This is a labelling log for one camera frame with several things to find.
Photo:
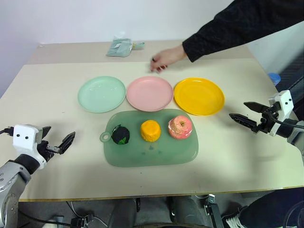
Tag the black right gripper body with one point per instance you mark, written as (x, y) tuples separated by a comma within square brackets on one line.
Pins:
[(266, 121)]

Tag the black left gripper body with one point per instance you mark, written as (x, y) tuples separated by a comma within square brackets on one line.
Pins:
[(45, 149)]

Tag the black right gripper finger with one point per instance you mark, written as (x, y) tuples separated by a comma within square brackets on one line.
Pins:
[(244, 120), (256, 107)]

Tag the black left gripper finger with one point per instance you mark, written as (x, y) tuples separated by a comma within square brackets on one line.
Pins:
[(43, 133), (67, 142)]

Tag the person's black-sleeved forearm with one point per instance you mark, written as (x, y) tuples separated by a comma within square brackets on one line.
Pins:
[(237, 23)]

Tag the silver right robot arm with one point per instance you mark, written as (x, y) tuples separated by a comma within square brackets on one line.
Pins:
[(298, 145)]

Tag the yellow plate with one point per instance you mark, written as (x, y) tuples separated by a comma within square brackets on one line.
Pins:
[(199, 96)]

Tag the dark green avocado toy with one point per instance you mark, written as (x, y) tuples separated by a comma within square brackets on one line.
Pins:
[(120, 135)]

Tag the mint green plate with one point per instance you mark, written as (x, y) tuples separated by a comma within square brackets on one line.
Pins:
[(101, 94)]

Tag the orange fruit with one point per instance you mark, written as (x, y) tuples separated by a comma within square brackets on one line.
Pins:
[(150, 131)]

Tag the pink plate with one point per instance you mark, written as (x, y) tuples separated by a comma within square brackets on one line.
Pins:
[(149, 93)]

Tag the person's bare hand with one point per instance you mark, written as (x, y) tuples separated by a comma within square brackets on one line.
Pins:
[(169, 57)]

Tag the blue capped bottle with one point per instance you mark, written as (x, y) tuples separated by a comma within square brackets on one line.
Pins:
[(275, 78)]

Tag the black ribbed panel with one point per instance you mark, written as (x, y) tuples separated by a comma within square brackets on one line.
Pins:
[(293, 69)]

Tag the pink apple in foam net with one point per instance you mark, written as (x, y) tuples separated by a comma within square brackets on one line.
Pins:
[(180, 127)]

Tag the translucent green cutting board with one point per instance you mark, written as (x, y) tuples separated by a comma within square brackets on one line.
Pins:
[(152, 152)]

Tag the person's dark trouser leg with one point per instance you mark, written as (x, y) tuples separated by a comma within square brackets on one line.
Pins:
[(273, 209)]

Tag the black metal table leg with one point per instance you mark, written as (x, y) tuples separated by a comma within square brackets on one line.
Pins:
[(213, 211)]

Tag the black shoe with white laces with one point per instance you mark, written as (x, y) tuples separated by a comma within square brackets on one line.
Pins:
[(234, 217)]

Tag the clear bag of green items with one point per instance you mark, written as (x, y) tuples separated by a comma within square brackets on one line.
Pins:
[(118, 47)]

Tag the small light blue packet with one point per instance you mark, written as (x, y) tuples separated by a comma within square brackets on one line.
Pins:
[(139, 45)]

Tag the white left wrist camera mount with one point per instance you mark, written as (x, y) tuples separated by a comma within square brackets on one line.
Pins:
[(23, 135)]

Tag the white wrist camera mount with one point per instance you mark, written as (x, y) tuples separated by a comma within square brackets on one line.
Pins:
[(23, 135), (283, 99)]

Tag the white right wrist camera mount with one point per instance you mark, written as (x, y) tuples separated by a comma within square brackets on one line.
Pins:
[(283, 99)]

